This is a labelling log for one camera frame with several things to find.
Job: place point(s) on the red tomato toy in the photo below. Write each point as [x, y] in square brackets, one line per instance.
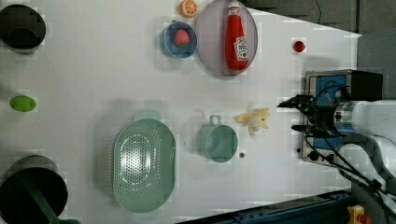
[299, 46]

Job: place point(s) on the yellow red emergency button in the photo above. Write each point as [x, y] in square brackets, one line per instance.
[357, 215]

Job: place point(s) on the red ketchup bottle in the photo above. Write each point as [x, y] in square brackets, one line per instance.
[236, 47]

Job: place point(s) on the blue bowl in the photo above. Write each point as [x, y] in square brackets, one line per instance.
[168, 45]

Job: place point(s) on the toaster oven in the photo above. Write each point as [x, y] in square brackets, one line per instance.
[336, 88]

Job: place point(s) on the black pan with lid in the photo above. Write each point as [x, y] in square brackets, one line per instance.
[34, 193]

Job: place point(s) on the green colander basket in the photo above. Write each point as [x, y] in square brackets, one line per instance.
[144, 163]

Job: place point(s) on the orange half toy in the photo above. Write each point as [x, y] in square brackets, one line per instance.
[187, 8]

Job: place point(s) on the peeled toy banana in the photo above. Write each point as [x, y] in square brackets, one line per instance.
[255, 120]

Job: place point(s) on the black round pot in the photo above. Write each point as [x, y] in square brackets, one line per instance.
[21, 27]

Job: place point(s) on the green mug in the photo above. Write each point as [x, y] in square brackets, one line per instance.
[216, 141]

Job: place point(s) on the green lime toy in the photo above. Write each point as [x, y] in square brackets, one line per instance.
[22, 103]

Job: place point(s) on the pink strawberry toy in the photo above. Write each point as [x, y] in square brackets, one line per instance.
[182, 38]

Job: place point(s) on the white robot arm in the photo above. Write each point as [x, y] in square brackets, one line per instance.
[361, 138]

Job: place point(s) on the grey round plate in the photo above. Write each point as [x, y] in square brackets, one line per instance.
[211, 29]

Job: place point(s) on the blue metal frame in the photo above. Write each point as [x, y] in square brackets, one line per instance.
[327, 208]

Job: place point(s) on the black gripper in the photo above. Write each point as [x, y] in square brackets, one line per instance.
[320, 117]

